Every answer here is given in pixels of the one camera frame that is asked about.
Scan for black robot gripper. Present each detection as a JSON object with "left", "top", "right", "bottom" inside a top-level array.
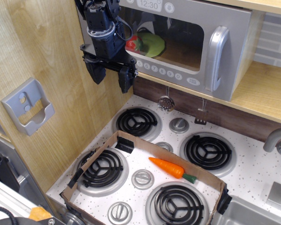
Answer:
[{"left": 81, "top": 24, "right": 138, "bottom": 93}]

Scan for silver toy microwave door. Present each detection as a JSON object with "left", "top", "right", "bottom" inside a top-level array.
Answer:
[{"left": 80, "top": 0, "right": 253, "bottom": 101}]

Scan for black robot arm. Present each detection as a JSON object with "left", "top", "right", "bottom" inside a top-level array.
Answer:
[{"left": 75, "top": 0, "right": 138, "bottom": 93}]

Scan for red toy strawberry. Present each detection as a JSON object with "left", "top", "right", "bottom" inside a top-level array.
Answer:
[{"left": 125, "top": 35, "right": 143, "bottom": 52}]

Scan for green toy plate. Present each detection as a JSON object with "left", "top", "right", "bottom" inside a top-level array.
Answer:
[{"left": 137, "top": 32, "right": 166, "bottom": 58}]

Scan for back left black burner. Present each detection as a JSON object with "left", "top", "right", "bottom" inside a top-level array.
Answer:
[{"left": 115, "top": 108, "right": 158, "bottom": 137}]

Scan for black burner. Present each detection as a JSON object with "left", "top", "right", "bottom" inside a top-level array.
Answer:
[
  {"left": 180, "top": 134, "right": 232, "bottom": 171},
  {"left": 115, "top": 108, "right": 158, "bottom": 137},
  {"left": 82, "top": 150, "right": 124, "bottom": 188},
  {"left": 153, "top": 185, "right": 205, "bottom": 225}
]

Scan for hanging silver skimmer spoon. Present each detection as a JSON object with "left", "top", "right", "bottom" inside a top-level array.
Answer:
[{"left": 158, "top": 86, "right": 175, "bottom": 113}]

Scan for back silver stove knob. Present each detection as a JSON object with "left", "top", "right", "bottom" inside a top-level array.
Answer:
[{"left": 169, "top": 118, "right": 189, "bottom": 134}]

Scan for silver stove knob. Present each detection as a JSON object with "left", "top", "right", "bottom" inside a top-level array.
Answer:
[
  {"left": 131, "top": 169, "right": 155, "bottom": 190},
  {"left": 169, "top": 118, "right": 189, "bottom": 134},
  {"left": 108, "top": 202, "right": 133, "bottom": 225}
]

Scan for middle small silver knob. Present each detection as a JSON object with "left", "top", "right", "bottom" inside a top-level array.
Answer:
[{"left": 156, "top": 142, "right": 173, "bottom": 153}]

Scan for front left black burner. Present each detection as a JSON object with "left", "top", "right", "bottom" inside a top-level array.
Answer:
[{"left": 82, "top": 150, "right": 124, "bottom": 188}]

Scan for hanging toy spatula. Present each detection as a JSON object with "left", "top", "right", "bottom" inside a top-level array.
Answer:
[{"left": 194, "top": 98, "right": 208, "bottom": 125}]

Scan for centre silver stove knob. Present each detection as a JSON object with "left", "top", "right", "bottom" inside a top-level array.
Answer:
[{"left": 131, "top": 169, "right": 155, "bottom": 190}]

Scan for orange toy carrot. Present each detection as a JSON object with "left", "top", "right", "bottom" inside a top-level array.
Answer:
[{"left": 148, "top": 157, "right": 197, "bottom": 184}]

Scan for back right black burner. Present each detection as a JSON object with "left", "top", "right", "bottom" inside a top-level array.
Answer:
[{"left": 180, "top": 134, "right": 232, "bottom": 171}]

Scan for front silver stove knob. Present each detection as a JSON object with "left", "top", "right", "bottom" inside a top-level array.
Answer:
[{"left": 108, "top": 202, "right": 133, "bottom": 225}]

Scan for front right black burner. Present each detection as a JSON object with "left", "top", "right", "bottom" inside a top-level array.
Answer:
[{"left": 153, "top": 185, "right": 205, "bottom": 225}]

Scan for brown cardboard barrier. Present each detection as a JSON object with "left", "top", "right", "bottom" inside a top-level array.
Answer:
[{"left": 61, "top": 131, "right": 232, "bottom": 225}]

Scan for silver toy faucet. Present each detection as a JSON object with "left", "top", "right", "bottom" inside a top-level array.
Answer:
[{"left": 263, "top": 128, "right": 281, "bottom": 155}]

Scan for silver toy sink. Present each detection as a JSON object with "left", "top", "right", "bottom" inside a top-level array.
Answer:
[{"left": 211, "top": 196, "right": 281, "bottom": 225}]

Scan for grey wall phone holder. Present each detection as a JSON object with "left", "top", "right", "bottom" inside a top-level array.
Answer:
[{"left": 1, "top": 77, "right": 55, "bottom": 136}]

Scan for black cable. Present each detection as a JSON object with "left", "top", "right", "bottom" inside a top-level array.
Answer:
[{"left": 0, "top": 205, "right": 17, "bottom": 225}]

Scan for grey faucet handle block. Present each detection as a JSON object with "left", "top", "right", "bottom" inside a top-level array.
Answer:
[{"left": 266, "top": 182, "right": 281, "bottom": 210}]

